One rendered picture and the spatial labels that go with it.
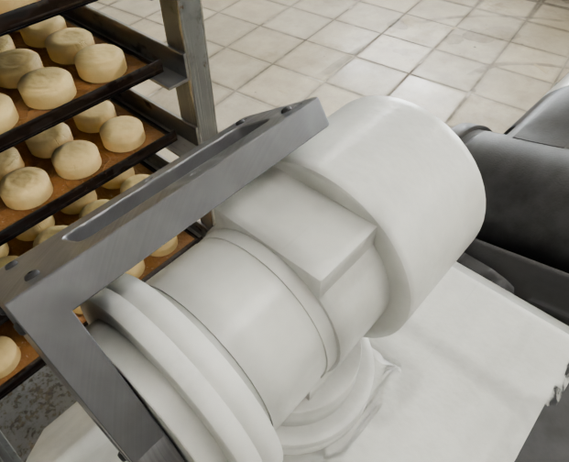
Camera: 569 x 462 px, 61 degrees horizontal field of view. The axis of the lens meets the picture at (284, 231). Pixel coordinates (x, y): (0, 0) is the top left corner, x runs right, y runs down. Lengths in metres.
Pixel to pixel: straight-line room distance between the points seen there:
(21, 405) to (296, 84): 1.73
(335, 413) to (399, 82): 2.30
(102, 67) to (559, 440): 0.48
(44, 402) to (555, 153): 1.15
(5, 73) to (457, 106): 2.01
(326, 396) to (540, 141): 0.25
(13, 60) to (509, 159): 0.47
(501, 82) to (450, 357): 2.39
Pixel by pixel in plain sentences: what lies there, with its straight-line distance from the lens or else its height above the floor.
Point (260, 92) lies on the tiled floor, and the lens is 2.31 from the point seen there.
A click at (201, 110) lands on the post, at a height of 0.90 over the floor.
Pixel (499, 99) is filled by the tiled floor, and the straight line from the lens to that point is 2.46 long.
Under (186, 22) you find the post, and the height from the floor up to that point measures 1.01.
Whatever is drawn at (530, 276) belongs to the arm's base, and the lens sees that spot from 0.31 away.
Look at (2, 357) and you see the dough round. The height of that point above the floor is 0.70.
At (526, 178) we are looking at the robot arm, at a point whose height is 1.02.
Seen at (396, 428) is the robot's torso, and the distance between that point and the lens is 0.21.
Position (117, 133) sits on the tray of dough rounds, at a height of 0.88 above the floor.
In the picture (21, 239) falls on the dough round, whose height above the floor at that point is 0.78.
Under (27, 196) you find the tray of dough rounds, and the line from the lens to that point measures 0.55.
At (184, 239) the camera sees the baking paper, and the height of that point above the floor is 0.68.
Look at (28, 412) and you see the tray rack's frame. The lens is 1.28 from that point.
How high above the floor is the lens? 1.22
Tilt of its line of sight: 48 degrees down
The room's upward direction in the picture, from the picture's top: straight up
